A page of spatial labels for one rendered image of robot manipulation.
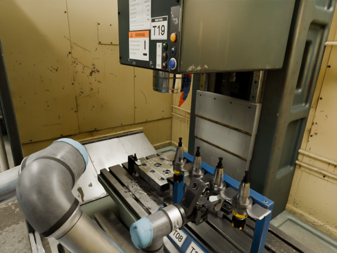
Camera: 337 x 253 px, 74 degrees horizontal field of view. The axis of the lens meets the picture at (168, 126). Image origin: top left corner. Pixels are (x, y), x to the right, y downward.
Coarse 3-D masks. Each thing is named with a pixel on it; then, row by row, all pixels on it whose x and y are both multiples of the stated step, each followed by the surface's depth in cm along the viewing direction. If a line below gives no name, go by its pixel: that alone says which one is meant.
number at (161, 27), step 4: (160, 24) 75; (164, 24) 74; (156, 28) 78; (160, 28) 76; (164, 28) 74; (156, 32) 78; (160, 32) 76; (164, 32) 74; (156, 36) 78; (160, 36) 76; (164, 36) 75
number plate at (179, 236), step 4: (172, 232) 98; (176, 232) 97; (180, 232) 96; (172, 236) 97; (176, 236) 96; (180, 236) 95; (184, 236) 94; (176, 240) 95; (180, 240) 94; (184, 240) 93; (180, 244) 93
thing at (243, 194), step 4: (240, 184) 72; (244, 184) 71; (248, 184) 71; (240, 188) 72; (244, 188) 71; (248, 188) 71; (240, 192) 72; (244, 192) 71; (248, 192) 72; (236, 196) 74; (240, 196) 72; (244, 196) 72; (248, 196) 72; (240, 200) 72; (244, 200) 72; (248, 200) 72
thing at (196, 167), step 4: (196, 156) 88; (200, 156) 88; (196, 160) 88; (200, 160) 88; (196, 164) 88; (200, 164) 88; (192, 168) 90; (196, 168) 88; (200, 168) 89; (196, 172) 89; (200, 172) 89
